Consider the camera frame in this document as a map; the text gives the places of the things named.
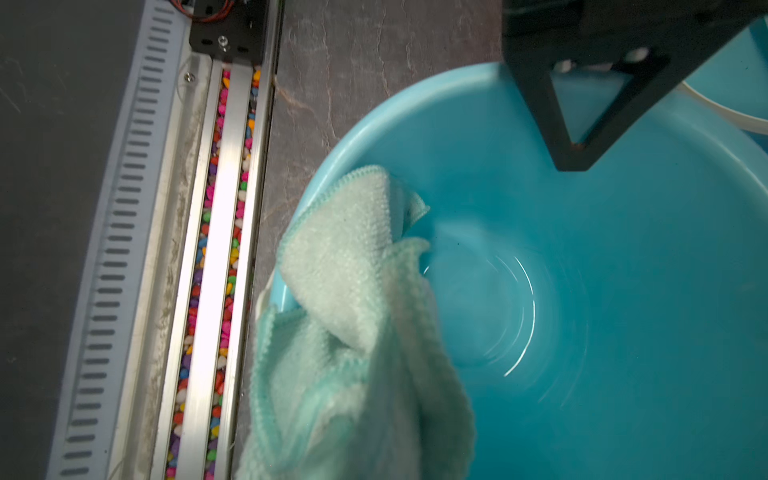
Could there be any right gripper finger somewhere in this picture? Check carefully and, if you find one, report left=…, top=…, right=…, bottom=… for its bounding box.
left=500, top=0, right=673, bottom=173

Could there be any teal plastic bucket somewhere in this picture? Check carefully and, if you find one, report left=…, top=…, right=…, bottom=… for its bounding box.
left=287, top=64, right=767, bottom=479
left=680, top=17, right=767, bottom=142

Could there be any light green microfiber cloth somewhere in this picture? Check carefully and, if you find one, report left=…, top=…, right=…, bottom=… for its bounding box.
left=236, top=166, right=475, bottom=479

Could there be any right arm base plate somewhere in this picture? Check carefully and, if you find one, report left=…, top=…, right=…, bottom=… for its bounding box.
left=168, top=0, right=269, bottom=66

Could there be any rail with coloured beads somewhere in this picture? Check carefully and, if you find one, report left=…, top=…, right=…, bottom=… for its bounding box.
left=105, top=1, right=284, bottom=479

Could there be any white slotted cable duct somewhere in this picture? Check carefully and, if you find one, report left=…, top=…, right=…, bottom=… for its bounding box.
left=47, top=1, right=186, bottom=479

